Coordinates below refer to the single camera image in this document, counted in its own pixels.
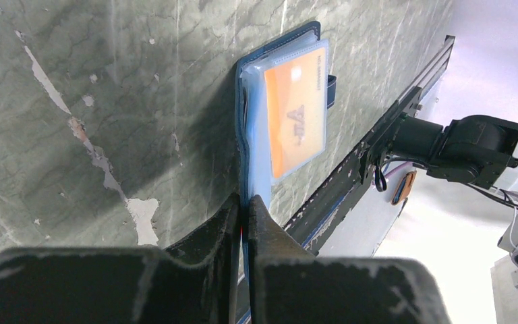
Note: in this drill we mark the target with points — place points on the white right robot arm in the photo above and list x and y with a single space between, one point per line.
478 150

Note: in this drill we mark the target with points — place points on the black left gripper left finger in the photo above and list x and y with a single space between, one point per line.
191 281

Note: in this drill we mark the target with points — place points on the orange VIP credit card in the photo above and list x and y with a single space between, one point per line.
296 108

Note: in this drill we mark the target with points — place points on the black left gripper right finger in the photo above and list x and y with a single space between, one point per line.
290 285

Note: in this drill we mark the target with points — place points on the blue card holder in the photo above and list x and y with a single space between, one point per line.
251 118

